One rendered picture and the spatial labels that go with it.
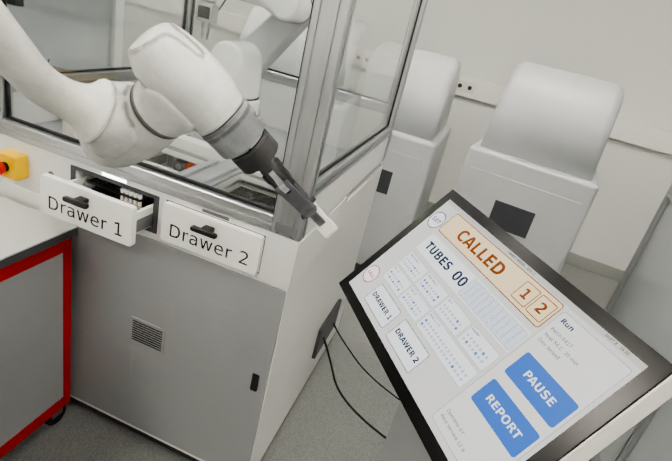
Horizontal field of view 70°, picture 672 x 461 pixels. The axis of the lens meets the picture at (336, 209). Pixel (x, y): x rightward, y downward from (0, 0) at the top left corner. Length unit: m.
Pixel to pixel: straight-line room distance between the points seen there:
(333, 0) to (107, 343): 1.24
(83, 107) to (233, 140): 0.22
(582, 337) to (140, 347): 1.27
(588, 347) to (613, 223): 3.58
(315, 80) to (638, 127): 3.27
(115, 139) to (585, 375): 0.73
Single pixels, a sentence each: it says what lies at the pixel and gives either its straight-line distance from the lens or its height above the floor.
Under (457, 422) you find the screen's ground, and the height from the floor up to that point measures 1.01.
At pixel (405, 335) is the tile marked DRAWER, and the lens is 0.85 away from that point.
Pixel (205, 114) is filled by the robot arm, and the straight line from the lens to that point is 0.72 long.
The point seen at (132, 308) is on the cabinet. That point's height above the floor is 0.54.
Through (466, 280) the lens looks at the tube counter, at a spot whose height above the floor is 1.12.
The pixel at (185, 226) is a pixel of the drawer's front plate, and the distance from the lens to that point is 1.31.
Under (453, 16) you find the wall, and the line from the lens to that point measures 4.15.
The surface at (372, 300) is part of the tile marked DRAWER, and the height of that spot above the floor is 1.00.
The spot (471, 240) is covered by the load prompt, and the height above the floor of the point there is 1.16.
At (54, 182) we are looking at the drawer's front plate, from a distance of 1.43.
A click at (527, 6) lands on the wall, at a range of 4.09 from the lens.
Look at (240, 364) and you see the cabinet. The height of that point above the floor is 0.51.
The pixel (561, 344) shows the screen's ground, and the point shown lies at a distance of 0.74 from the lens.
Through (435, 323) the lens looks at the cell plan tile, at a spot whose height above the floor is 1.05.
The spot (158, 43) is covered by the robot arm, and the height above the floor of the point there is 1.39.
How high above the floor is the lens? 1.49
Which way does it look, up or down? 23 degrees down
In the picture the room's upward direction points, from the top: 14 degrees clockwise
